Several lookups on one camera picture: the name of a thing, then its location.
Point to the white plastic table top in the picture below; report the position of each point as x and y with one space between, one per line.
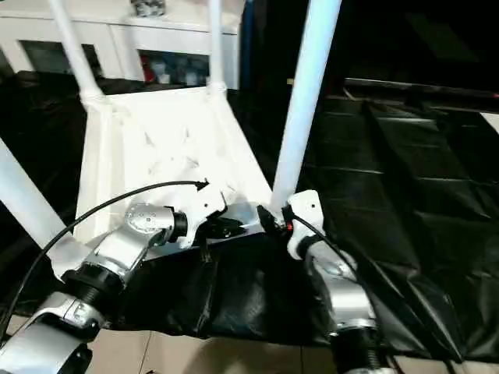
156 148

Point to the black table mat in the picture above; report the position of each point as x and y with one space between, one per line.
253 296

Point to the dark brown round object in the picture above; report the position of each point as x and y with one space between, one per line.
150 371

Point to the black long bar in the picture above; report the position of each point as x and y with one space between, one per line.
421 86

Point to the white glass-door cabinet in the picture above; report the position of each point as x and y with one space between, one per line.
117 31

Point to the white flat board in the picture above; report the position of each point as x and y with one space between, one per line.
492 124

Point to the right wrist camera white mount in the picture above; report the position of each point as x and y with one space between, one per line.
308 210

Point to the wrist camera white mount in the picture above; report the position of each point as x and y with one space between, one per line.
202 202
308 210

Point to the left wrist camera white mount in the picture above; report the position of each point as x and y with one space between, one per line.
202 202

